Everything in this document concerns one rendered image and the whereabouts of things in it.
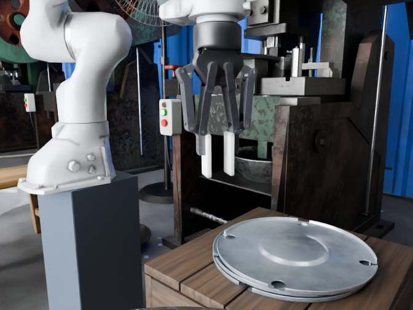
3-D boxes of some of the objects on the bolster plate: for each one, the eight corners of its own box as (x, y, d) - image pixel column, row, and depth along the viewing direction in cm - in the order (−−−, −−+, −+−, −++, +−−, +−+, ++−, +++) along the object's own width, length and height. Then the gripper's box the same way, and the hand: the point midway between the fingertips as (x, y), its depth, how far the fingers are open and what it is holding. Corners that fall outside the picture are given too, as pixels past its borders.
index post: (297, 76, 107) (299, 45, 105) (289, 77, 109) (291, 46, 107) (302, 77, 109) (303, 46, 107) (294, 77, 111) (295, 47, 109)
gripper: (169, 15, 45) (175, 185, 49) (276, 22, 50) (272, 175, 54) (159, 26, 52) (165, 173, 56) (254, 31, 57) (252, 165, 61)
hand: (217, 154), depth 55 cm, fingers open, 3 cm apart
